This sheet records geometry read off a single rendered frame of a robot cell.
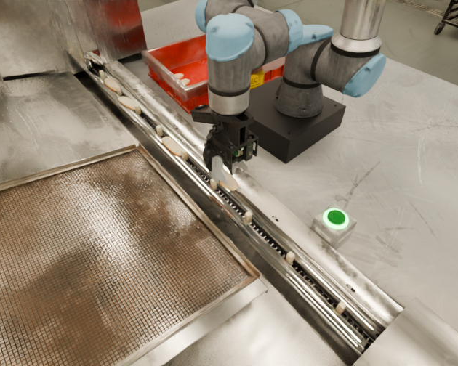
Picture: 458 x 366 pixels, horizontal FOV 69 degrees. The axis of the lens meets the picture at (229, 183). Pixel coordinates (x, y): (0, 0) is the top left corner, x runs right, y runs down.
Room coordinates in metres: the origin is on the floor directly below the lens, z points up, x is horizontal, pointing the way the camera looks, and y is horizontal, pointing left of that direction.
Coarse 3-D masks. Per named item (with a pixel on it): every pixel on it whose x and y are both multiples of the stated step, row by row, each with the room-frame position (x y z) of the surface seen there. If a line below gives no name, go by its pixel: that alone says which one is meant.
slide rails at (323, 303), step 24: (144, 120) 0.87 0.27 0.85; (192, 168) 0.65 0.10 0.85; (216, 192) 0.56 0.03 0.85; (240, 216) 0.48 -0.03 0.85; (264, 240) 0.42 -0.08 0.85; (288, 264) 0.36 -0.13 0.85; (312, 264) 0.36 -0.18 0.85; (312, 288) 0.30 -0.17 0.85; (336, 288) 0.30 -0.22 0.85; (336, 312) 0.25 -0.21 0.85; (360, 312) 0.25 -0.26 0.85; (360, 336) 0.21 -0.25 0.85
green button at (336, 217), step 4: (332, 212) 0.46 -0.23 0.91; (336, 212) 0.46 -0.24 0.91; (340, 212) 0.46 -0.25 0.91; (328, 216) 0.44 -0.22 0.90; (332, 216) 0.44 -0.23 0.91; (336, 216) 0.44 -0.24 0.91; (340, 216) 0.44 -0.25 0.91; (344, 216) 0.44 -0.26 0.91; (328, 220) 0.44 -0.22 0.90; (332, 220) 0.43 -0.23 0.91; (336, 220) 0.43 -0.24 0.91; (340, 220) 0.43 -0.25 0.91; (344, 220) 0.43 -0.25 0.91; (336, 224) 0.43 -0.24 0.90; (340, 224) 0.43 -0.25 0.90
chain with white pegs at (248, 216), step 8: (96, 72) 1.19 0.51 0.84; (120, 88) 1.03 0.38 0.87; (120, 96) 1.02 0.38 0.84; (136, 112) 0.92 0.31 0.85; (160, 128) 0.81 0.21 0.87; (184, 152) 0.69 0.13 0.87; (216, 184) 0.59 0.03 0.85; (248, 216) 0.47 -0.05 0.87; (280, 248) 0.40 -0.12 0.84; (288, 256) 0.37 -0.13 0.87; (296, 264) 0.36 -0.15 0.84; (304, 272) 0.34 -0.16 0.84; (312, 280) 0.32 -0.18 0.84; (320, 288) 0.31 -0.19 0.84; (328, 296) 0.29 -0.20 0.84; (336, 304) 0.27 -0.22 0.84; (344, 304) 0.26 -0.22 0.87; (344, 312) 0.26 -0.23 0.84; (352, 320) 0.24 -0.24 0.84; (360, 328) 0.23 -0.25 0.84; (368, 336) 0.21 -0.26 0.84
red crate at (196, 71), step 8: (192, 64) 1.27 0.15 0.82; (200, 64) 1.27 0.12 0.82; (152, 72) 1.15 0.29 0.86; (176, 72) 1.21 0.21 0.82; (184, 72) 1.21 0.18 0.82; (192, 72) 1.21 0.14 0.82; (200, 72) 1.21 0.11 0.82; (272, 72) 1.14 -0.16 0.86; (280, 72) 1.17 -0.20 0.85; (160, 80) 1.11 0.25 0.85; (192, 80) 1.15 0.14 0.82; (200, 80) 1.15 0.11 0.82; (264, 80) 1.13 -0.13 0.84; (168, 88) 1.06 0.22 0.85; (176, 96) 1.01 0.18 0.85; (200, 96) 0.96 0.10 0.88; (208, 96) 0.98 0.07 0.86; (184, 104) 0.96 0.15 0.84; (192, 104) 0.95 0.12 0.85; (200, 104) 0.97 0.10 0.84; (208, 104) 0.98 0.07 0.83
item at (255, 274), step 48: (0, 192) 0.48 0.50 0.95; (48, 192) 0.49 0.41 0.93; (0, 240) 0.35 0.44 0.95; (48, 240) 0.36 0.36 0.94; (96, 240) 0.37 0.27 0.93; (144, 240) 0.38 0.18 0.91; (192, 240) 0.39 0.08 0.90; (96, 288) 0.26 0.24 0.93; (192, 288) 0.27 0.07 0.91; (240, 288) 0.28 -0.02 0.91; (96, 336) 0.18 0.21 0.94
